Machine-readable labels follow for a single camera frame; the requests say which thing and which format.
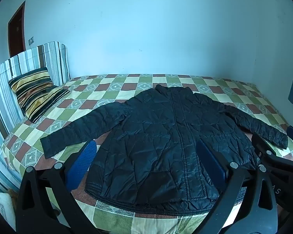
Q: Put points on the brown wooden door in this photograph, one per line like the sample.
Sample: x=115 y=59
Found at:
x=16 y=34

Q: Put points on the striped padded headboard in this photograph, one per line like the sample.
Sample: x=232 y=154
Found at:
x=5 y=95

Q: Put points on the wall switch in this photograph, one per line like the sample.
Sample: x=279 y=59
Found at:
x=31 y=40

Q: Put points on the striped pillow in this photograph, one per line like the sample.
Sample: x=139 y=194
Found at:
x=36 y=90

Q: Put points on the checkered bed sheet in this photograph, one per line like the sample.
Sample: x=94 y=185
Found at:
x=127 y=87

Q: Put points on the white cloth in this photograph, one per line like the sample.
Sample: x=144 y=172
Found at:
x=1 y=209

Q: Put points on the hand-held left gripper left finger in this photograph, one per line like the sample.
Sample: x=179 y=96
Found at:
x=84 y=162

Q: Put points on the black quilted jacket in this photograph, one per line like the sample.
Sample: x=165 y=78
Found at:
x=161 y=139

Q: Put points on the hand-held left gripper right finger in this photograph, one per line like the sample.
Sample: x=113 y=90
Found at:
x=210 y=162

